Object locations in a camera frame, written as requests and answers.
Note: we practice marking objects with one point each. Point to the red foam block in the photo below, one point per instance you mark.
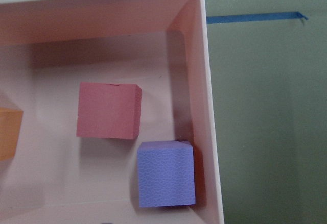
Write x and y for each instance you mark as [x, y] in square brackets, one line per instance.
[109, 110]

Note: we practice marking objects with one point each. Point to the purple foam block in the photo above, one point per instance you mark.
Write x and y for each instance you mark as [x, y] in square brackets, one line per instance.
[166, 174]

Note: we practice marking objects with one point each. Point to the orange foam block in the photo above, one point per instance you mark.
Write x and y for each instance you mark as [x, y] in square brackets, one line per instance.
[10, 128]

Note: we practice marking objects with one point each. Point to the pink plastic bin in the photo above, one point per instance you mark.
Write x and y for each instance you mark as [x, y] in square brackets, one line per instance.
[48, 47]

